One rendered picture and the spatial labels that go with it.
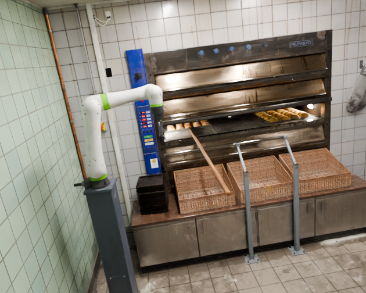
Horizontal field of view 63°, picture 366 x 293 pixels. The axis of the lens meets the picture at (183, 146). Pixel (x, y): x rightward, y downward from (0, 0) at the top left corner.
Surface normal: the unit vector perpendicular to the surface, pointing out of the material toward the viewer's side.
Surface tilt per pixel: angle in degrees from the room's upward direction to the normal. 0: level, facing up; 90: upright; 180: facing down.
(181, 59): 92
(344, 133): 90
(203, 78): 70
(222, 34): 90
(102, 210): 90
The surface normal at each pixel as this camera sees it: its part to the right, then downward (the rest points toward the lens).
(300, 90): 0.05, -0.07
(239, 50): 0.11, 0.28
